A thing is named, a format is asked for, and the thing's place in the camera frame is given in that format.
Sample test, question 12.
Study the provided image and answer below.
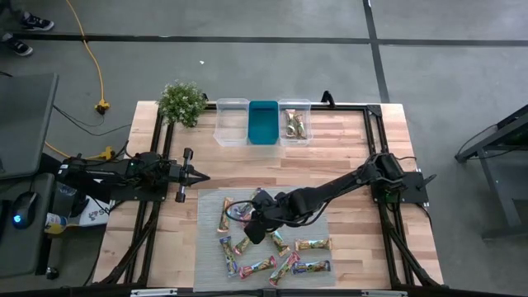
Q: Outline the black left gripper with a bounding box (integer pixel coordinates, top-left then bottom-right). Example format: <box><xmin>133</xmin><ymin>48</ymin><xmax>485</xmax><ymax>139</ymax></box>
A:
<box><xmin>167</xmin><ymin>147</ymin><xmax>210</xmax><ymax>204</ymax></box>

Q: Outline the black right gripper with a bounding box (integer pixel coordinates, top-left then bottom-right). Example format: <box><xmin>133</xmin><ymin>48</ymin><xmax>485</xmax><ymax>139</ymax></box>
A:
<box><xmin>243</xmin><ymin>190</ymin><xmax>288</xmax><ymax>245</ymax></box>

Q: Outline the blue oatmeal raisin granola bar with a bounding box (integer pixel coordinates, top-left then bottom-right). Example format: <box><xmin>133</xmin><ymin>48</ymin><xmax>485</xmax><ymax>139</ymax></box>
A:
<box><xmin>219</xmin><ymin>235</ymin><xmax>240</xmax><ymax>277</ymax></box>
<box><xmin>230</xmin><ymin>201</ymin><xmax>255</xmax><ymax>222</ymax></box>
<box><xmin>290</xmin><ymin>259</ymin><xmax>332</xmax><ymax>276</ymax></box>

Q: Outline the clear plastic bin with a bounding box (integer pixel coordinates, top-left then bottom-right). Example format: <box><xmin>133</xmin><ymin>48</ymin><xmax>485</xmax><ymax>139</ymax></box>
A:
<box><xmin>277</xmin><ymin>97</ymin><xmax>314</xmax><ymax>148</ymax></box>
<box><xmin>213</xmin><ymin>97</ymin><xmax>251</xmax><ymax>148</ymax></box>

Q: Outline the grey woven mat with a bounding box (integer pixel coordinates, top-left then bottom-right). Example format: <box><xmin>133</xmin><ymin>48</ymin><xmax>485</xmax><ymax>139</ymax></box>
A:
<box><xmin>192</xmin><ymin>187</ymin><xmax>336</xmax><ymax>293</ymax></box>

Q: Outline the green potted plant black pot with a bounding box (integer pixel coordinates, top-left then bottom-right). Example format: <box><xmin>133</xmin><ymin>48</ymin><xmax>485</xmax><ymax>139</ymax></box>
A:
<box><xmin>158</xmin><ymin>80</ymin><xmax>208</xmax><ymax>129</ymax></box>

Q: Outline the teal plastic bin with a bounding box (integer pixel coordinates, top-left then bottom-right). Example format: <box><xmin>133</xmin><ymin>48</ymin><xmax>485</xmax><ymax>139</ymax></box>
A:
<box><xmin>247</xmin><ymin>100</ymin><xmax>281</xmax><ymax>146</ymax></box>

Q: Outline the white printed box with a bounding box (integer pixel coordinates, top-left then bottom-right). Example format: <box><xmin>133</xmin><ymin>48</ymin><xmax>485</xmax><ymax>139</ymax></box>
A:
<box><xmin>77</xmin><ymin>199</ymin><xmax>116</xmax><ymax>228</ymax></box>

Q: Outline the white label plate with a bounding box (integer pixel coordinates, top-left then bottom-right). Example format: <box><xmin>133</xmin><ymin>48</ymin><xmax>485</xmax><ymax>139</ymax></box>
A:
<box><xmin>361</xmin><ymin>289</ymin><xmax>408</xmax><ymax>297</ymax></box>
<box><xmin>130</xmin><ymin>288</ymin><xmax>179</xmax><ymax>297</ymax></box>

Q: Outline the yellow labelled bottle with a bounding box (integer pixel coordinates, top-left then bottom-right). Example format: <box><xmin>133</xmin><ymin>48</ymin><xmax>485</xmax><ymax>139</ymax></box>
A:
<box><xmin>44</xmin><ymin>211</ymin><xmax>69</xmax><ymax>236</ymax></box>

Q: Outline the black computer mouse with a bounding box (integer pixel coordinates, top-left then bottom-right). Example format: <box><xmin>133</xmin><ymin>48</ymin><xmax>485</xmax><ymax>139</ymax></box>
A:
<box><xmin>11</xmin><ymin>191</ymin><xmax>40</xmax><ymax>230</ymax></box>

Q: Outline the dark grey panel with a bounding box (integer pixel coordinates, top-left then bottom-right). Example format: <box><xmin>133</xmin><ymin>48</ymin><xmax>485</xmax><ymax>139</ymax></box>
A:
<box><xmin>0</xmin><ymin>73</ymin><xmax>59</xmax><ymax>181</ymax></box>

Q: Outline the grey desk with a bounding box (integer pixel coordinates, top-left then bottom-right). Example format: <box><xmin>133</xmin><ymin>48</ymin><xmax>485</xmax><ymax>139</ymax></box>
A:
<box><xmin>0</xmin><ymin>172</ymin><xmax>57</xmax><ymax>278</ymax></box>

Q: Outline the person's shoe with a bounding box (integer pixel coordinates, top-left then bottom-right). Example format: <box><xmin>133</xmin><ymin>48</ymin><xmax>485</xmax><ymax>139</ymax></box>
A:
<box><xmin>19</xmin><ymin>11</ymin><xmax>56</xmax><ymax>32</ymax></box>
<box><xmin>0</xmin><ymin>32</ymin><xmax>35</xmax><ymax>58</ymax></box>

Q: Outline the dark grey metal cart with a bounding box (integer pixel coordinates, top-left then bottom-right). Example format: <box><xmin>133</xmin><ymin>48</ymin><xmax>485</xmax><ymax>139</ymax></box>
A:
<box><xmin>454</xmin><ymin>102</ymin><xmax>528</xmax><ymax>241</ymax></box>

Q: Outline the yellow extension cord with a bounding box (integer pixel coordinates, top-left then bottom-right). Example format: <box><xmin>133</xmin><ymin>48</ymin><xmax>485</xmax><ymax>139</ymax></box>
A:
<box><xmin>64</xmin><ymin>0</ymin><xmax>112</xmax><ymax>116</ymax></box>
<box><xmin>43</xmin><ymin>141</ymin><xmax>117</xmax><ymax>163</ymax></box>

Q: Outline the black aluminium table frame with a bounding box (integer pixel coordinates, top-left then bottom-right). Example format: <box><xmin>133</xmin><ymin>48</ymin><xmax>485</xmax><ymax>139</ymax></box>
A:
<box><xmin>92</xmin><ymin>101</ymin><xmax>445</xmax><ymax>297</ymax></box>

